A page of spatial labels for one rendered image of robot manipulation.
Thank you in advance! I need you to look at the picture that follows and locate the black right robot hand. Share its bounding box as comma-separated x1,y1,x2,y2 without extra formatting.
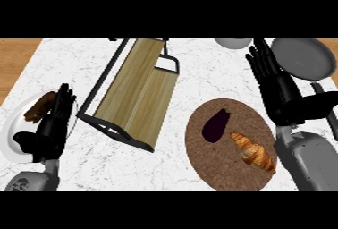
243,38,338,127

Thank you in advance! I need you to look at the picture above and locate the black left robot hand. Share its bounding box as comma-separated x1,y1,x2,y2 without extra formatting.
11,82,78,164

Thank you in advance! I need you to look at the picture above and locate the golden brown croissant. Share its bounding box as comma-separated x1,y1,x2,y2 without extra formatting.
230,131,277,174

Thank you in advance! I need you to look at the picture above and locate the round brown placemat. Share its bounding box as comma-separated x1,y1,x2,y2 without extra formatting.
184,98,280,191

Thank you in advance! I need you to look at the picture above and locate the brown sausage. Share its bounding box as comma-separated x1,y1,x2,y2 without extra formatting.
22,91,57,124

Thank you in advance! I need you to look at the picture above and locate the white round plate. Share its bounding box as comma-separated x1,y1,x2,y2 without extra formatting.
0,90,79,164

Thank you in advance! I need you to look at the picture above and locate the grey frying pan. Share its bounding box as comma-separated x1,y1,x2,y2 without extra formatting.
268,38,338,142

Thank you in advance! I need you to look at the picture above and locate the white bowl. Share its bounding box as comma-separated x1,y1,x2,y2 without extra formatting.
213,38,253,50

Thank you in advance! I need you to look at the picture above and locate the dark purple eggplant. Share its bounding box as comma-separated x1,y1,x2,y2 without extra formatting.
200,107,231,144

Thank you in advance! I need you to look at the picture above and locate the wooden tiered shelf black frame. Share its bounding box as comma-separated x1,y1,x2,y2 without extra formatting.
75,38,181,154

